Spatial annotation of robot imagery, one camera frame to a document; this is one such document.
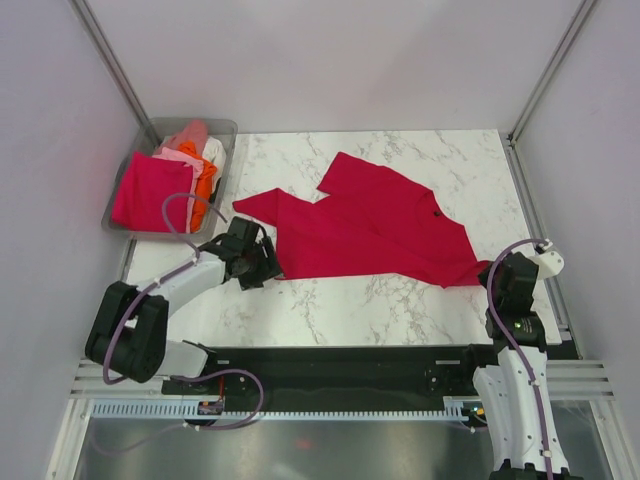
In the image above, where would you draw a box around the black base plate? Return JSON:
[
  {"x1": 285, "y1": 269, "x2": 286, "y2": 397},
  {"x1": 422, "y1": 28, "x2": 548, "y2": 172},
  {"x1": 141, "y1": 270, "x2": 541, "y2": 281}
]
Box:
[{"x1": 162, "y1": 344, "x2": 493, "y2": 410}]

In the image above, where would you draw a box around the folded magenta t shirt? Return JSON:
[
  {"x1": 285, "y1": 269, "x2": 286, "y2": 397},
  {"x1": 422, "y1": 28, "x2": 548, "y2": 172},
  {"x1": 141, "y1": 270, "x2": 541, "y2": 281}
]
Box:
[{"x1": 110, "y1": 152, "x2": 193, "y2": 233}]

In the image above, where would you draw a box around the white t shirt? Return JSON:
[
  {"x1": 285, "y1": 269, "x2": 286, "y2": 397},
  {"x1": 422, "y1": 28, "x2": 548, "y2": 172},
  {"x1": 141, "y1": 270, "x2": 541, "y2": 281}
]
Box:
[{"x1": 201, "y1": 136, "x2": 227, "y2": 174}]

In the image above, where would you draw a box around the white slotted cable duct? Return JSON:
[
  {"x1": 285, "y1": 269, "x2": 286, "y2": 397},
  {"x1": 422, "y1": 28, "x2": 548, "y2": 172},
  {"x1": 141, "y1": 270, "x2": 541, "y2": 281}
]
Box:
[{"x1": 90, "y1": 398, "x2": 484, "y2": 422}]

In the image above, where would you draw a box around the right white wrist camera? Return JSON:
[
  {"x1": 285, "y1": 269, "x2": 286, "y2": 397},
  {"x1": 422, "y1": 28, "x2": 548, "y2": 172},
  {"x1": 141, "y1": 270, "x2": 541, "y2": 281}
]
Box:
[{"x1": 529, "y1": 239, "x2": 565, "y2": 281}]

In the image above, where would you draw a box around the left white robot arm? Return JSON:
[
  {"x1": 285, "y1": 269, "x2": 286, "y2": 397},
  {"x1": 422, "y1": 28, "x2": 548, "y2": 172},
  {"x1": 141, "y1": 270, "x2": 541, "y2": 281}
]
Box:
[{"x1": 85, "y1": 217, "x2": 282, "y2": 385}]

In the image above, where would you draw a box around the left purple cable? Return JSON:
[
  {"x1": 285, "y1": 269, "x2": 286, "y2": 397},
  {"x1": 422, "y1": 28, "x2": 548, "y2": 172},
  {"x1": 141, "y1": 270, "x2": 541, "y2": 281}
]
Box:
[{"x1": 102, "y1": 193, "x2": 231, "y2": 386}]

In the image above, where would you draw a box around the red t shirt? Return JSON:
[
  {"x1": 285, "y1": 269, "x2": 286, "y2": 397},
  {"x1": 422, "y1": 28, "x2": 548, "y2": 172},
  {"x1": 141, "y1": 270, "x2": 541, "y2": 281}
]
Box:
[{"x1": 233, "y1": 153, "x2": 489, "y2": 288}]

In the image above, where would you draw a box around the orange t shirt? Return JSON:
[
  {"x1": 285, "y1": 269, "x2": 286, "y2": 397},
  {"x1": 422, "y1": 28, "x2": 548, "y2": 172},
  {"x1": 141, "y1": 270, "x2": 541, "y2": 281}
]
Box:
[{"x1": 178, "y1": 141, "x2": 218, "y2": 233}]

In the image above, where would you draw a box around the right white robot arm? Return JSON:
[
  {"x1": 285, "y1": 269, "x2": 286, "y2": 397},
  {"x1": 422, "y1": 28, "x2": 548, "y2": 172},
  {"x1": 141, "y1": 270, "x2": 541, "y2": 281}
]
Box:
[{"x1": 457, "y1": 241, "x2": 572, "y2": 479}]

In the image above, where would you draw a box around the clear plastic bin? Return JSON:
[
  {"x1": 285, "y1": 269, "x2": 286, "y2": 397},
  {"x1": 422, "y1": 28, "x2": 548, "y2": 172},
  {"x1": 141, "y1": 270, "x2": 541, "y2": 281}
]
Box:
[{"x1": 102, "y1": 117, "x2": 238, "y2": 241}]

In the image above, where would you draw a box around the light pink t shirt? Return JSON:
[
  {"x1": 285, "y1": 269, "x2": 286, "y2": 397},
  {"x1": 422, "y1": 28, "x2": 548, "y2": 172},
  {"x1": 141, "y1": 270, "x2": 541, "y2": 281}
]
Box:
[{"x1": 152, "y1": 147, "x2": 204, "y2": 233}]

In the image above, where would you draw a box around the salmon pink t shirt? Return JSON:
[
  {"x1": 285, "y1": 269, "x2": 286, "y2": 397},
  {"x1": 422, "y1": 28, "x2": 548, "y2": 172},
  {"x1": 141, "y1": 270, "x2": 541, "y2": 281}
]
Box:
[{"x1": 166, "y1": 119, "x2": 208, "y2": 155}]

